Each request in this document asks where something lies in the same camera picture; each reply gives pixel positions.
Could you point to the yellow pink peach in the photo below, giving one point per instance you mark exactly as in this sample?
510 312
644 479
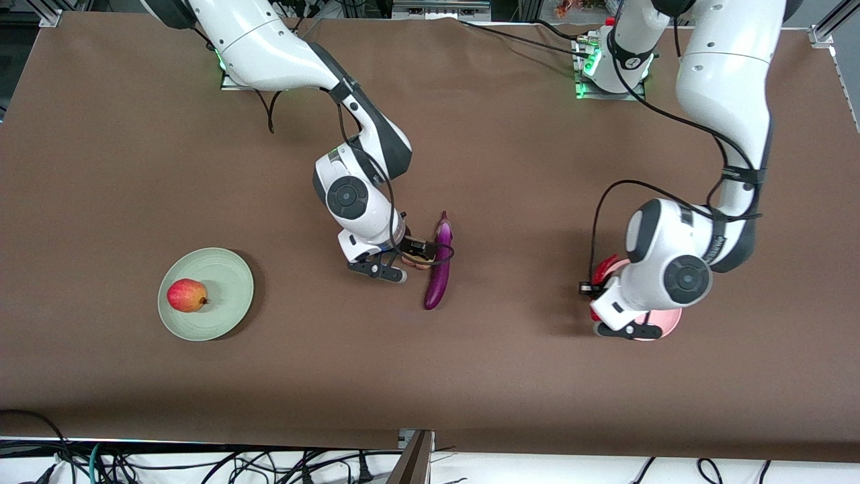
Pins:
420 265

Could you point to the red chili pepper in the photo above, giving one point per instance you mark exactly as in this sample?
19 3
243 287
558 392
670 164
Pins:
607 269

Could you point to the red apple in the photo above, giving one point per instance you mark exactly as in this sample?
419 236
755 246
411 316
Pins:
186 296

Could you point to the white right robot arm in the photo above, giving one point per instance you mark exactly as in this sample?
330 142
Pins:
269 47

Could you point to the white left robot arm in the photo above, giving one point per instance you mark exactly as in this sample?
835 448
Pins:
722 81

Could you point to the purple eggplant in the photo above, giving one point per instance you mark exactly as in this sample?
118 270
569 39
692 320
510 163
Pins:
438 282

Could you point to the pink plate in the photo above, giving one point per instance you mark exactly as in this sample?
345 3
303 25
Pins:
668 321

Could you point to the brown table cover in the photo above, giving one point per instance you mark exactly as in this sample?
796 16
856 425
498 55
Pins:
430 376

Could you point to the light green plate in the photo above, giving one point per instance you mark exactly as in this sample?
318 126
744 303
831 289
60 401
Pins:
222 316

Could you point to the grey power strip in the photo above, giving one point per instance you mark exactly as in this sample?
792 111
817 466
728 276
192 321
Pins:
440 10

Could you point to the orange red object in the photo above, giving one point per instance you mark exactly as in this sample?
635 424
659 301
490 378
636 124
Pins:
568 8

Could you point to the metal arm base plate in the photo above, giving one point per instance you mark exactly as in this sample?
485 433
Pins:
611 96
228 84

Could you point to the aluminium camera post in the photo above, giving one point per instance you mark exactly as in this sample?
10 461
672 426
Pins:
416 464

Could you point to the aluminium frame profile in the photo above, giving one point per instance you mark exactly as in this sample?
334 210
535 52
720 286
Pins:
823 33
52 18

